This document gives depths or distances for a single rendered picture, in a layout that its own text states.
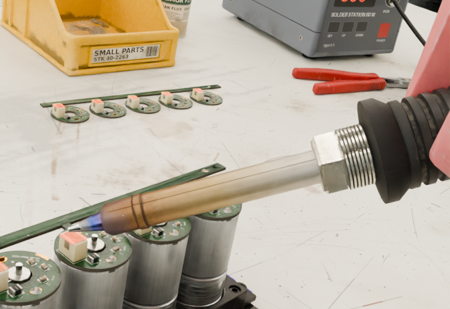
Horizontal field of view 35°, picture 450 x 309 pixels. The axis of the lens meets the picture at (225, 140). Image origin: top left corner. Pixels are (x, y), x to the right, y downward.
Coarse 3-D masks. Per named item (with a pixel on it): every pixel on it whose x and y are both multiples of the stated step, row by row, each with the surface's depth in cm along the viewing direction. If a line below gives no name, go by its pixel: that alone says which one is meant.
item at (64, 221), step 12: (204, 168) 29; (216, 168) 30; (168, 180) 28; (180, 180) 28; (192, 180) 28; (132, 192) 26; (144, 192) 27; (96, 204) 25; (60, 216) 24; (72, 216) 24; (84, 216) 24; (24, 228) 23; (36, 228) 23; (48, 228) 23; (60, 228) 24; (0, 240) 22; (12, 240) 22; (24, 240) 23
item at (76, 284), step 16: (64, 272) 22; (80, 272) 22; (96, 272) 22; (112, 272) 22; (64, 288) 22; (80, 288) 22; (96, 288) 22; (112, 288) 23; (64, 304) 23; (80, 304) 23; (96, 304) 23; (112, 304) 23
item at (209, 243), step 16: (192, 224) 26; (208, 224) 26; (224, 224) 26; (192, 240) 26; (208, 240) 26; (224, 240) 27; (192, 256) 27; (208, 256) 27; (224, 256) 27; (192, 272) 27; (208, 272) 27; (224, 272) 28; (192, 288) 27; (208, 288) 27; (192, 304) 28; (208, 304) 28
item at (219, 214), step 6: (240, 204) 27; (216, 210) 26; (222, 210) 26; (234, 210) 27; (240, 210) 27; (198, 216) 26; (204, 216) 26; (210, 216) 26; (216, 216) 26; (222, 216) 26; (228, 216) 26; (234, 216) 26
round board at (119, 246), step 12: (108, 240) 23; (120, 240) 24; (60, 252) 22; (108, 252) 23; (120, 252) 23; (72, 264) 22; (84, 264) 22; (96, 264) 22; (108, 264) 22; (120, 264) 22
